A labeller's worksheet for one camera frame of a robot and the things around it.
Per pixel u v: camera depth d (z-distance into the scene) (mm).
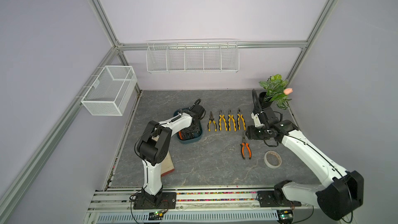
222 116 1048
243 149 890
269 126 593
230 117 1032
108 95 824
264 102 938
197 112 781
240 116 1046
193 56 1000
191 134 938
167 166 843
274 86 912
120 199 756
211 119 1024
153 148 510
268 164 834
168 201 738
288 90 812
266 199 736
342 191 386
